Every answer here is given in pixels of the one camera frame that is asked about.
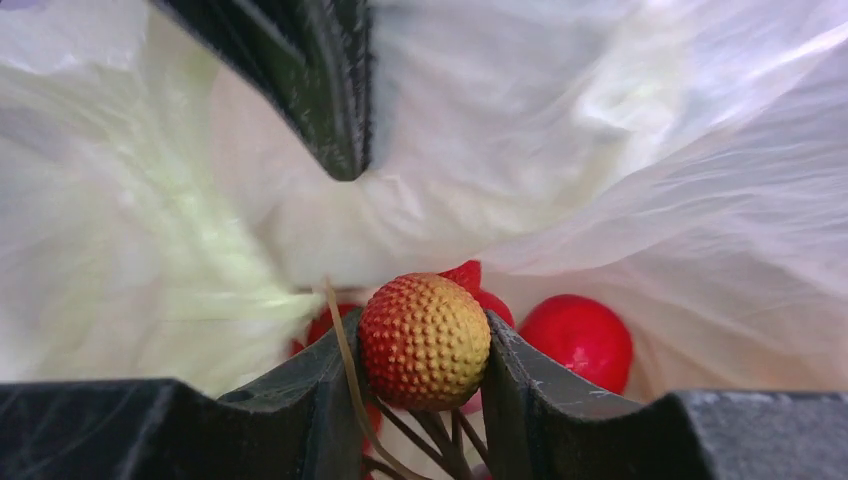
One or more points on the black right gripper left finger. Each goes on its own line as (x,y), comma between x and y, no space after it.
(294,422)

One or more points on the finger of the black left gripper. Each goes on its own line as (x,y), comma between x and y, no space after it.
(310,60)

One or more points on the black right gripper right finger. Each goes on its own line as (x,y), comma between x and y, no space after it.
(544,422)

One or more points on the toy lychee bunch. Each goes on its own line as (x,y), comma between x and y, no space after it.
(423,343)

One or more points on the green plastic grocery bag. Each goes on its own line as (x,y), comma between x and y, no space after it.
(682,162)

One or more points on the toy red tomato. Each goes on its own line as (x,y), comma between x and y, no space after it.
(584,336)

